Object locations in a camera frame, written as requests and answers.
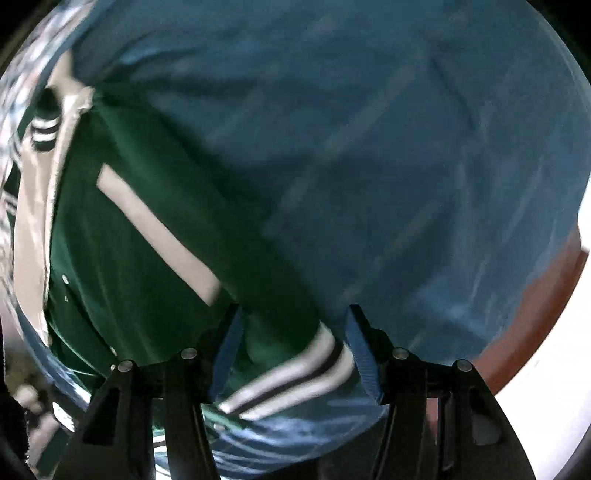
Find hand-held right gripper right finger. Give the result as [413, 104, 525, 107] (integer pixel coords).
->
[346, 304, 539, 480]

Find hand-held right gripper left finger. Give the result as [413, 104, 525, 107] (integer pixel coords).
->
[52, 305, 243, 480]

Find green jacket with striped cuffs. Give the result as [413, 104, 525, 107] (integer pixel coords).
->
[9, 88, 357, 446]

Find blue striped plaid bedsheet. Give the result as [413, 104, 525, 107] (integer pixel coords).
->
[0, 0, 591, 480]

